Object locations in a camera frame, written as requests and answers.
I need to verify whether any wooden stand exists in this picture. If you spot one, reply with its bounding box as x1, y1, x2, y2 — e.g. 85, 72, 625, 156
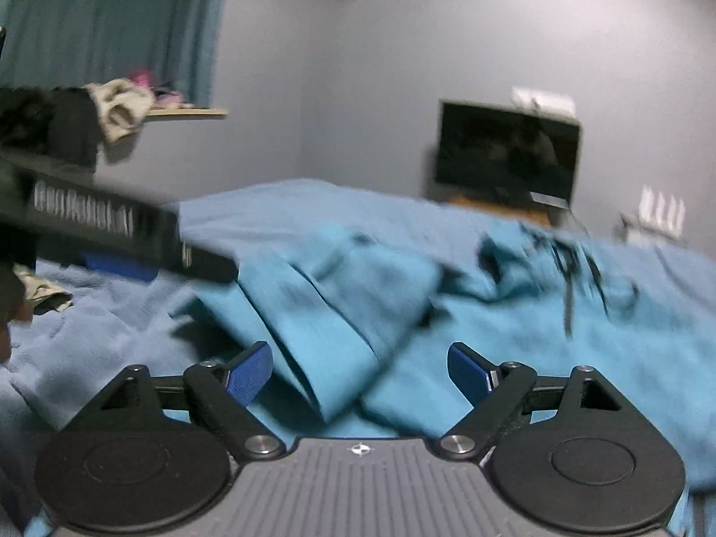
446, 192, 561, 217

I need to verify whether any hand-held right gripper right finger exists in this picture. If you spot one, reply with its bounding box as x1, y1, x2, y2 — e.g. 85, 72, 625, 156
439, 341, 622, 463

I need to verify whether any teal garment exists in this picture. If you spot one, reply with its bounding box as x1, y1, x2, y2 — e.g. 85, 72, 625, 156
168, 218, 716, 494

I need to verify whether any pink cloth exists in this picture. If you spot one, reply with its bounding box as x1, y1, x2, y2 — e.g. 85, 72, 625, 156
129, 68, 183, 107

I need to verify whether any dark cloth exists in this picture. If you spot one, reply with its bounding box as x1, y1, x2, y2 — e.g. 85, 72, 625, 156
0, 86, 105, 172

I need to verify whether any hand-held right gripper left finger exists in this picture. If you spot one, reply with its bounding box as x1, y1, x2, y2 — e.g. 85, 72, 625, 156
99, 341, 286, 460

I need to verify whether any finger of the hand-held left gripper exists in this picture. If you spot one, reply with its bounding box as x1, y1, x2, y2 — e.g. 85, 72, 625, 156
83, 253, 159, 284
179, 237, 239, 285

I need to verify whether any blue blanket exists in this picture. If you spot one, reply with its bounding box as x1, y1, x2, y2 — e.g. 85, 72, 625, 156
0, 179, 716, 537

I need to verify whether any beige hanging cloth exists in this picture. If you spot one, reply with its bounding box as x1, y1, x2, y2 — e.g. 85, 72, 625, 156
84, 79, 156, 145

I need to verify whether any teal curtain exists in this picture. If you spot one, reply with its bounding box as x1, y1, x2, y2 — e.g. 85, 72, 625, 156
0, 0, 234, 111

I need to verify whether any wooden wall shelf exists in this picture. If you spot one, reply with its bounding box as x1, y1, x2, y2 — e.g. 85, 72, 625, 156
144, 107, 230, 120

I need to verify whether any black monitor screen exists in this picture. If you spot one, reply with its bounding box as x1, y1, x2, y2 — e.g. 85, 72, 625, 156
435, 99, 583, 211

